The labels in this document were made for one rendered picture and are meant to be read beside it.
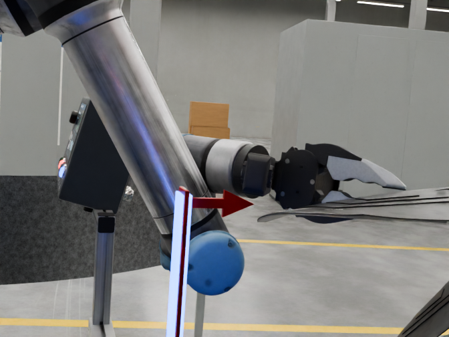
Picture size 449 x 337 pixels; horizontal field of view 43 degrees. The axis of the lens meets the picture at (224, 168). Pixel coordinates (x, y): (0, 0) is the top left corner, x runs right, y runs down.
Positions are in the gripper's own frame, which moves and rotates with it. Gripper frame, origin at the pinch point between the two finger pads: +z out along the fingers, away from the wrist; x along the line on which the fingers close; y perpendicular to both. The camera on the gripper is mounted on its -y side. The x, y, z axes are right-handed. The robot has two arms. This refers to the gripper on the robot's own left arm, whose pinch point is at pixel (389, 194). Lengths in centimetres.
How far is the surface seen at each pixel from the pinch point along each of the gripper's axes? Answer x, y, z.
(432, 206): 0.2, -7.5, 6.6
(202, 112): -53, 601, -506
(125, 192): 8, 16, -56
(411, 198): -0.2, -5.9, 4.1
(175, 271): 8.3, -24.1, -8.8
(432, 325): 15.6, 11.9, 3.5
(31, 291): 102, 161, -271
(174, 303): 11.1, -23.8, -8.6
